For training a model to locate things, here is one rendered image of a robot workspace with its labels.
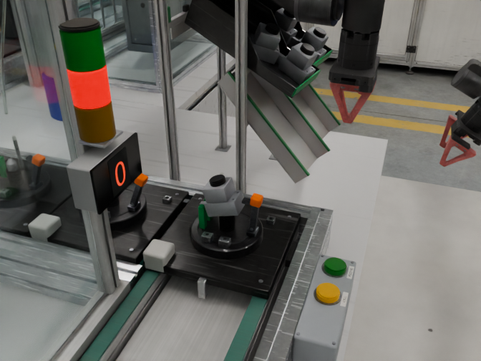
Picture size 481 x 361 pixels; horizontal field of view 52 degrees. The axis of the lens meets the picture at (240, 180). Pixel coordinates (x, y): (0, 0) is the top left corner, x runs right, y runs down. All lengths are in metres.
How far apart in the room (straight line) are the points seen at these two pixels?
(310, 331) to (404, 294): 0.30
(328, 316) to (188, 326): 0.24
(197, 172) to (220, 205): 0.49
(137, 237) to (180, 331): 0.22
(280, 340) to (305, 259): 0.21
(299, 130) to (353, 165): 0.31
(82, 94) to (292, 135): 0.62
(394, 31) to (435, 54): 0.42
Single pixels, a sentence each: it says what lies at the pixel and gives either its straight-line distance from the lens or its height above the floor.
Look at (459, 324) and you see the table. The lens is 1.04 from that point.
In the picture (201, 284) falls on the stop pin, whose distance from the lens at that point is 0.89.
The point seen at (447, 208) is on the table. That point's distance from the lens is 1.34.
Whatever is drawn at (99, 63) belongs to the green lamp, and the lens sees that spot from 0.67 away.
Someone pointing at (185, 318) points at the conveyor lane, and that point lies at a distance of 0.90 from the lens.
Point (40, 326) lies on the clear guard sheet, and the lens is 0.77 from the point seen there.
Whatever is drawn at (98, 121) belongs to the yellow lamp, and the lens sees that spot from 0.69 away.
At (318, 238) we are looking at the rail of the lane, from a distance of 0.99.
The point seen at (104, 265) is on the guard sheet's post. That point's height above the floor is 1.03.
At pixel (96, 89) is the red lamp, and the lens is 0.67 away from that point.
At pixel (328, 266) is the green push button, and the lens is 0.91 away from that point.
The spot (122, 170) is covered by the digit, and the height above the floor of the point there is 1.20.
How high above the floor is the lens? 1.57
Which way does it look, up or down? 32 degrees down
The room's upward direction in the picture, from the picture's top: straight up
